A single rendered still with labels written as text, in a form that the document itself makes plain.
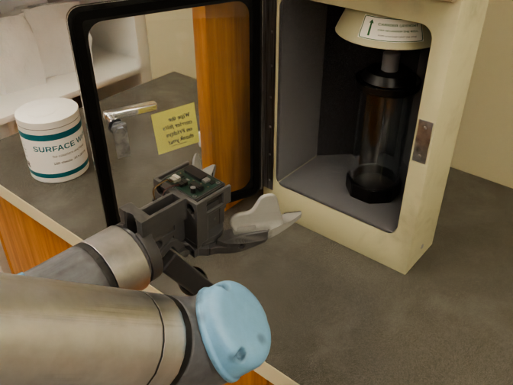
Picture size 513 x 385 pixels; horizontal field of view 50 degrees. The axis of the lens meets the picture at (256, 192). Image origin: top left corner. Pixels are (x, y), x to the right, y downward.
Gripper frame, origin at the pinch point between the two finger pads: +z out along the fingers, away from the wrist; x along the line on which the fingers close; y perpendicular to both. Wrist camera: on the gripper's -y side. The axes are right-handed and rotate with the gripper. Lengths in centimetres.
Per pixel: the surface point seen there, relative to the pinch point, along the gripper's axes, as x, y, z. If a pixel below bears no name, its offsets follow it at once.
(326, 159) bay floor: 13.9, -18.2, 38.7
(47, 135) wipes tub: 59, -16, 2
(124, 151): 26.1, -4.4, -1.8
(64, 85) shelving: 109, -32, 35
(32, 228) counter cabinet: 65, -41, -3
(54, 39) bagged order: 118, -21, 39
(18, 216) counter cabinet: 70, -41, -4
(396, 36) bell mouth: -1.3, 14.4, 28.7
